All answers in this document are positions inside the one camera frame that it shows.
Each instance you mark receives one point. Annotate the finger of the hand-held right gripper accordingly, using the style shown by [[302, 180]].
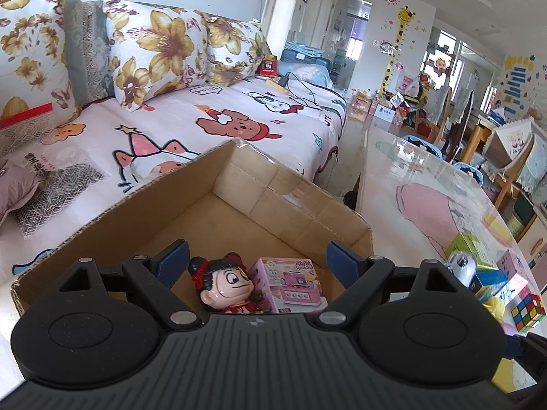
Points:
[[532, 358]]

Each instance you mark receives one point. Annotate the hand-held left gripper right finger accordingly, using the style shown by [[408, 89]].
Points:
[[342, 261]]

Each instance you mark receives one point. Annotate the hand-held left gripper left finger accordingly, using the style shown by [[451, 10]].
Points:
[[175, 257]]

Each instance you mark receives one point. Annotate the red dressed doll figurine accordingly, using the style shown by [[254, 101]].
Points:
[[222, 284]]

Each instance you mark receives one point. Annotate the pink barcode toy box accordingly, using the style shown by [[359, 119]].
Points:
[[290, 282]]

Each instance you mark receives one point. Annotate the long blue box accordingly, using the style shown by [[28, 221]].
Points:
[[493, 281]]

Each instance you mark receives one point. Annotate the brown cardboard box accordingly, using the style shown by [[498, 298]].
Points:
[[256, 205]]

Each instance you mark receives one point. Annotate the green printed box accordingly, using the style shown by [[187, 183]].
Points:
[[478, 252]]

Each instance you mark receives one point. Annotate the colourful puzzle cube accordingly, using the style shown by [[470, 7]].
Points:
[[529, 312]]

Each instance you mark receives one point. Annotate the yellow ball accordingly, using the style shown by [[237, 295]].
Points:
[[495, 307]]

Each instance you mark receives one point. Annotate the pink box with teal edge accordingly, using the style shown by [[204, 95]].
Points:
[[519, 292]]

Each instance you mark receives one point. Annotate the pink box with blue cartoon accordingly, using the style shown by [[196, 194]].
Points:
[[512, 264]]

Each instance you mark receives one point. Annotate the cream cabinet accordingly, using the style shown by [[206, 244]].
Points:
[[534, 245]]

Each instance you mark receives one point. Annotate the silver astronaut figure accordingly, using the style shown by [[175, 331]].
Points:
[[462, 267]]

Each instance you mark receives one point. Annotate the blue plastic stool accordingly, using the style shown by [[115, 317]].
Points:
[[468, 171], [423, 145]]

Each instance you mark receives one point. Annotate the cartoon print sofa cover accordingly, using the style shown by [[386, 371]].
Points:
[[239, 124]]

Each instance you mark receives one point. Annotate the dusty pink cushion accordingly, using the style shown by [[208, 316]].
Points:
[[15, 192]]

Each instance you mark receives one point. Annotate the light blue bedding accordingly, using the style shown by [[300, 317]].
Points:
[[316, 77]]

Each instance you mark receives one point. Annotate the flat yellow item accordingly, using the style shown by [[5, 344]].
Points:
[[276, 85]]

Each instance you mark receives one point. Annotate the wooden chair with cloth covers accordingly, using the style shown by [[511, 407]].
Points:
[[517, 153]]

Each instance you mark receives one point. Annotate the floral pillow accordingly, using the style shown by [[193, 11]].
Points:
[[235, 51], [30, 51], [158, 51]]

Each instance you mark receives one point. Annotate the small red box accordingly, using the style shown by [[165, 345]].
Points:
[[268, 65]]

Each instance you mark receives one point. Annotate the blue storage case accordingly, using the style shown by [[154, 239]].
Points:
[[305, 53]]

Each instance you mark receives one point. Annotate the giraffe height chart sticker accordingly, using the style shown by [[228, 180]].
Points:
[[395, 51]]

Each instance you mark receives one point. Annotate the grey patterned pillow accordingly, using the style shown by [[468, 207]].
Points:
[[87, 51]]

